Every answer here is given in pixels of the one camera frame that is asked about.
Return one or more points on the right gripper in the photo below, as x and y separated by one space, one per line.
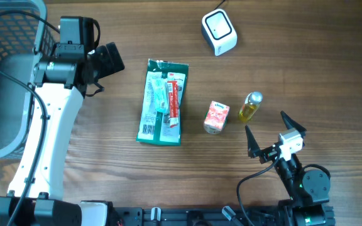
254 149

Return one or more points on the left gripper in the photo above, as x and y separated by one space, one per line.
109 66

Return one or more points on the yellow oil bottle silver cap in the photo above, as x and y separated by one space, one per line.
250 106

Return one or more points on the pink Kleenex tissue pack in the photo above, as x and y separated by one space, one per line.
217 109

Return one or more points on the Knorr jar green lid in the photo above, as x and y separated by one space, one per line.
215 124

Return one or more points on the red white tube package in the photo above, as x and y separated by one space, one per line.
173 103

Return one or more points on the green 3M gloves package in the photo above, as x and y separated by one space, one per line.
154 126

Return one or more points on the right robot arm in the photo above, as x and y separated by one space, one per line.
307 186

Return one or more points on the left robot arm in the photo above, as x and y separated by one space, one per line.
59 88

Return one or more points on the white barcode scanner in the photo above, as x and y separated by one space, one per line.
218 31

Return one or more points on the teal toothbrush package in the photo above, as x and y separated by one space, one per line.
160 92

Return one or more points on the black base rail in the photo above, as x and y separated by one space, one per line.
227 216

